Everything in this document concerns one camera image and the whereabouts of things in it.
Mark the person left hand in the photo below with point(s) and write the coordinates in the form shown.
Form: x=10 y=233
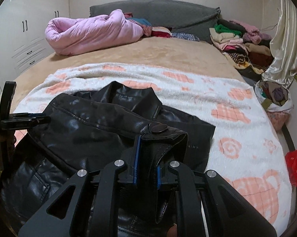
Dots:
x=1 y=152

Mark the cream satin curtain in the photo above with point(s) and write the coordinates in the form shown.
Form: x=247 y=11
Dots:
x=284 y=47

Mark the pink quilted duvet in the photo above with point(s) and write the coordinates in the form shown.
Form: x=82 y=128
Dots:
x=71 y=37

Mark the person right hand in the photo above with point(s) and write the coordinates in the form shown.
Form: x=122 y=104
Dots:
x=172 y=232

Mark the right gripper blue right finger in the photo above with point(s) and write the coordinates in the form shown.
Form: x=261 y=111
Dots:
x=158 y=177

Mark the black leather jacket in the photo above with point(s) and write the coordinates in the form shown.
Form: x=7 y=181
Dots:
x=90 y=129

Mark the pile of folded clothes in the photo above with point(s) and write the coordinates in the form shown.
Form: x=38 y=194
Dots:
x=244 y=45

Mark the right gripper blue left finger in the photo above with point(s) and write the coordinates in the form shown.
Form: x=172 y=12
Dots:
x=136 y=159

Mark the white pink patterned blanket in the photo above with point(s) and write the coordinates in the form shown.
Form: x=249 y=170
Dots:
x=244 y=150

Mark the grey headboard cushion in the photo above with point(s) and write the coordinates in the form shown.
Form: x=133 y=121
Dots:
x=181 y=17

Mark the bag of clothes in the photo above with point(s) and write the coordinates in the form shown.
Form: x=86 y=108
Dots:
x=273 y=97

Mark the red plastic bag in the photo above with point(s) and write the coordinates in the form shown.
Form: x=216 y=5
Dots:
x=291 y=161

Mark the white wardrobe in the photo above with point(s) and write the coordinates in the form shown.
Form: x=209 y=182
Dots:
x=22 y=34

